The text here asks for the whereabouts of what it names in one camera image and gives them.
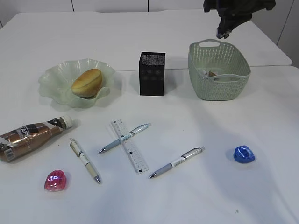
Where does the green plastic woven basket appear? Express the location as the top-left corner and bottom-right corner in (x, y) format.
(188, 39), (251, 101)

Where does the brown coffee drink bottle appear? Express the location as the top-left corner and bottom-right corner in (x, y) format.
(0, 115), (73, 162)

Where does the small grey paper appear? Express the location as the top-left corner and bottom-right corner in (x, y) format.
(216, 27), (231, 39)

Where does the brown bread loaf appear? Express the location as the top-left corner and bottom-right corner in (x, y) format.
(71, 69), (103, 98)

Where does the beige grip ballpoint pen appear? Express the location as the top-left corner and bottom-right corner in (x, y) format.
(70, 138), (101, 184)

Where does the green wavy glass plate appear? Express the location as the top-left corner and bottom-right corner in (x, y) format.
(38, 58), (115, 108)

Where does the blue grip pen on ruler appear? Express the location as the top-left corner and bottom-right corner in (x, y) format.
(99, 123), (151, 154)

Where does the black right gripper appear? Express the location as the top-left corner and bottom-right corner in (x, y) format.
(203, 0), (276, 35)

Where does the black mesh pen holder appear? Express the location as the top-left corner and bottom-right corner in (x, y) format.
(139, 52), (166, 96)

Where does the grey grip ballpoint pen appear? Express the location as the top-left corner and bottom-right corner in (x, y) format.
(149, 147), (205, 179)

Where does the clear plastic ruler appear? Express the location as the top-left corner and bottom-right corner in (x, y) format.
(111, 120), (149, 174)

